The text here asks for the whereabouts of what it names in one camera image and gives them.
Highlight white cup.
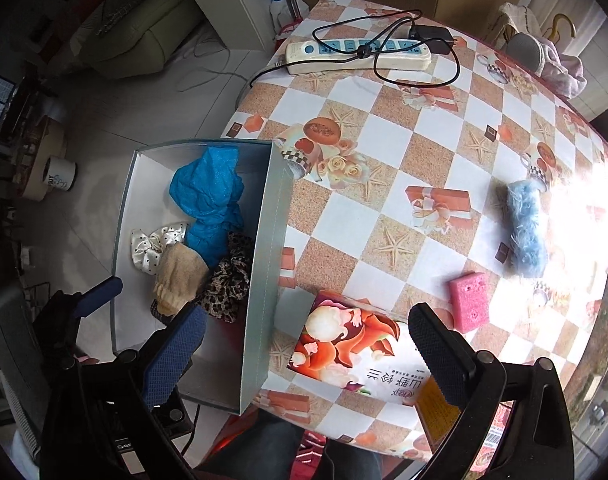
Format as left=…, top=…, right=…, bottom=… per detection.
left=43, top=156, right=77, bottom=193

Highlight red and yellow carton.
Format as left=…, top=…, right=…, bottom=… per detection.
left=414, top=375, right=515, bottom=471

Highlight black power adapter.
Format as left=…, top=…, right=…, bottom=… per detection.
left=409, top=24, right=457, bottom=56

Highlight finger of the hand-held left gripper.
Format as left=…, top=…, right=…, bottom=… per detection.
left=156, top=392, right=195, bottom=436
left=48, top=277, right=125, bottom=359

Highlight grey cardboard box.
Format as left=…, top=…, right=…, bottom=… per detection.
left=111, top=139, right=296, bottom=416

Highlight floral tissue box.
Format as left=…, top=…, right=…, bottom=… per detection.
left=285, top=290, right=437, bottom=431

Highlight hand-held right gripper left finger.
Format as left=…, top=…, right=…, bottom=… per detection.
left=41, top=304, right=208, bottom=480

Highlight beige cloth on chair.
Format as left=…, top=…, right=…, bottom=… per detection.
left=496, top=2, right=540, bottom=41

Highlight white bottle with blue cap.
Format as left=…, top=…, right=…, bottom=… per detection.
left=268, top=0, right=295, bottom=31

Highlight black power cable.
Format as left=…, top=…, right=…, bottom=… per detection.
left=246, top=9, right=461, bottom=92

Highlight grey mesh chair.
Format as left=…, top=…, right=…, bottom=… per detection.
left=0, top=280, right=50, bottom=461

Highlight light blue fluffy cloth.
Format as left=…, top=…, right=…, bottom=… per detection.
left=505, top=180, right=550, bottom=278

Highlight pink towel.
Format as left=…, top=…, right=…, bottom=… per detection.
left=539, top=42, right=587, bottom=101

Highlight pink sponge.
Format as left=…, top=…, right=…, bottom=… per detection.
left=448, top=271, right=489, bottom=335

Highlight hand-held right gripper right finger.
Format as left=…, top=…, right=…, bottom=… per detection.
left=408, top=302, right=576, bottom=480

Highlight grey round cushion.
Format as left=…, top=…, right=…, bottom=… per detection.
left=504, top=31, right=547, bottom=73

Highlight beige sock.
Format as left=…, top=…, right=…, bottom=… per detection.
left=153, top=244, right=211, bottom=317

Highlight beige sofa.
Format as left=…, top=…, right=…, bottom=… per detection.
left=76, top=0, right=205, bottom=81

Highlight leopard print sock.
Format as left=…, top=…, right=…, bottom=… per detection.
left=194, top=231, right=252, bottom=323

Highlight white power strip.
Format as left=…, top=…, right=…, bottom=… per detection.
left=284, top=36, right=433, bottom=76

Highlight yellow hook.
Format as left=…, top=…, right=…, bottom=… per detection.
left=546, top=11, right=577, bottom=41

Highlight white polka dot scrunchie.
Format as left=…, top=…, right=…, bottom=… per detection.
left=130, top=222, right=191, bottom=276

